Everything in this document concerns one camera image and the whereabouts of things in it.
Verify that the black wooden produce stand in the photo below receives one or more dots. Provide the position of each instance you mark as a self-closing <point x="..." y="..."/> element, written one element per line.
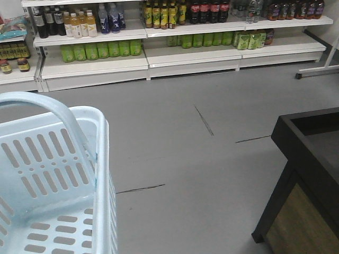
<point x="301" y="215"/>

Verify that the white supermarket shelving unit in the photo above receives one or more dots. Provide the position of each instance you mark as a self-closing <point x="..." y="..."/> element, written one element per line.
<point x="48" y="72"/>

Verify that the light blue plastic basket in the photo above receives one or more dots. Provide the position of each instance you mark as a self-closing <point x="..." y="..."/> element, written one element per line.
<point x="57" y="194"/>

